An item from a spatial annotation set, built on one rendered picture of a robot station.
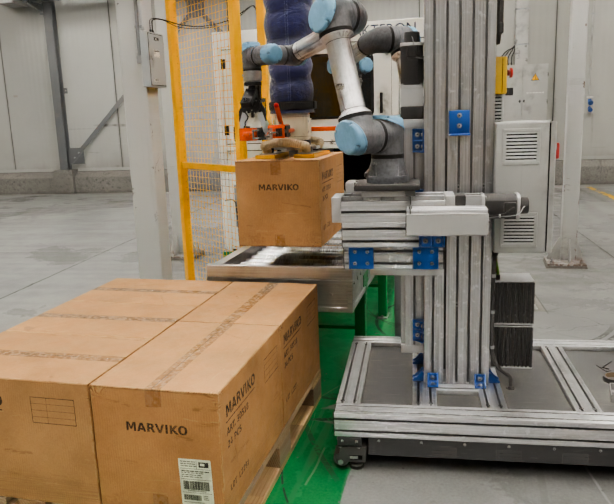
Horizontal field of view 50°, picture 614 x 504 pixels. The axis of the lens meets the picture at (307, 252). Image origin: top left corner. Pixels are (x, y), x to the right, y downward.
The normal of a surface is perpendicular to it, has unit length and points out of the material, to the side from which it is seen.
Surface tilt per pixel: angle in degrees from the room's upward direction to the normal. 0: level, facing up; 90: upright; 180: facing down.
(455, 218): 90
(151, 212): 92
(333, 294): 90
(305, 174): 90
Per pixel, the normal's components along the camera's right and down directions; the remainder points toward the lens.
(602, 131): -0.16, 0.21
